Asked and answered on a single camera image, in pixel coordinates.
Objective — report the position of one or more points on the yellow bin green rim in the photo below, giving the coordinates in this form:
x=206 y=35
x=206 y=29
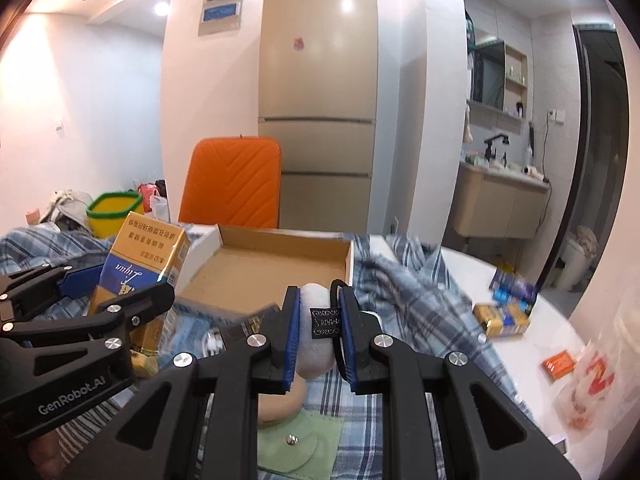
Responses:
x=112 y=220

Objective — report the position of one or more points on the blue plaid shirt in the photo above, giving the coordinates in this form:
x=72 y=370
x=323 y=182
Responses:
x=415 y=300

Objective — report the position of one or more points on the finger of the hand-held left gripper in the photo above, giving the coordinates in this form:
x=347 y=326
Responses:
x=115 y=310
x=80 y=280

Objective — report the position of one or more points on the orange chair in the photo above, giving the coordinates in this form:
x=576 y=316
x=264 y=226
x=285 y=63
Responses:
x=230 y=185

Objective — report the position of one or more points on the dark packet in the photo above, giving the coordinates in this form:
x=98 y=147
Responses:
x=245 y=332

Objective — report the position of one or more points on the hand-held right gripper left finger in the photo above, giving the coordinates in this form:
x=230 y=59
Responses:
x=290 y=340

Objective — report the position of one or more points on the white wall socket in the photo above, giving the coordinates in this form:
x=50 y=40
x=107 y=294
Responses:
x=555 y=116

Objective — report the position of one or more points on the white plastic bag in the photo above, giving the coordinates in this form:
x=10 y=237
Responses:
x=159 y=207

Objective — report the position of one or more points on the black faucet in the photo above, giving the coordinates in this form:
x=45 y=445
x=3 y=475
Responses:
x=492 y=147

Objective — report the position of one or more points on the shallow cardboard box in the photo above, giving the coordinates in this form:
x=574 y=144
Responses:
x=270 y=270

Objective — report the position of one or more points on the pink cup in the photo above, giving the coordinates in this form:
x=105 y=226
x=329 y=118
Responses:
x=31 y=216

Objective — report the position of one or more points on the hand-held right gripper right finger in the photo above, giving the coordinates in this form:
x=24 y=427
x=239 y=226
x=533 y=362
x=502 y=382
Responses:
x=350 y=345

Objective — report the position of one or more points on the grey electrical panel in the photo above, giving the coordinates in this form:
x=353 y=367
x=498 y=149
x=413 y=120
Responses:
x=222 y=5

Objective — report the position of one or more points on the beige refrigerator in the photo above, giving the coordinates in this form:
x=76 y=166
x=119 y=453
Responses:
x=315 y=85

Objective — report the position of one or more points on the light blue tissue packet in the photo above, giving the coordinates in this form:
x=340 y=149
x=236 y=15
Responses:
x=192 y=332

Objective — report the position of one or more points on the green snap pouch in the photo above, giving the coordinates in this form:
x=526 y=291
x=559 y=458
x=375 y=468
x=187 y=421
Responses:
x=310 y=440

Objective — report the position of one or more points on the white hair dryer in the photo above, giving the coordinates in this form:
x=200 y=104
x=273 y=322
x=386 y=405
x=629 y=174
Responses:
x=531 y=171

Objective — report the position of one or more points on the mirror wall cabinet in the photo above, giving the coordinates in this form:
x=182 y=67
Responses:
x=492 y=75

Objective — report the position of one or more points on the white light switch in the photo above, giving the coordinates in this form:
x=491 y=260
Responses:
x=60 y=127

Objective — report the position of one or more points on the black hair styling wand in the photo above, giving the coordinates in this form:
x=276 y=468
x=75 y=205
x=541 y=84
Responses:
x=533 y=140

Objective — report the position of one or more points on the beige vanity cabinet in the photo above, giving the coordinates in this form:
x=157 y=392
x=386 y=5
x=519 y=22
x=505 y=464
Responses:
x=495 y=205

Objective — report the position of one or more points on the clear plastic bag red print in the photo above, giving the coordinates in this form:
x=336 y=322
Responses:
x=600 y=380

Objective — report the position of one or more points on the small orange box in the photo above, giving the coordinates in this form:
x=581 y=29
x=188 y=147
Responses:
x=559 y=364

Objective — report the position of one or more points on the yellow snack packet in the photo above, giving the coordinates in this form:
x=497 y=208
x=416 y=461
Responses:
x=500 y=320

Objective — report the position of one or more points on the gold and blue carton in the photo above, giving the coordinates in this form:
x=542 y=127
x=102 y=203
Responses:
x=145 y=255

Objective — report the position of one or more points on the dark door frame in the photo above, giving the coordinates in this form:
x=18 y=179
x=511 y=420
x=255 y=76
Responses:
x=579 y=110

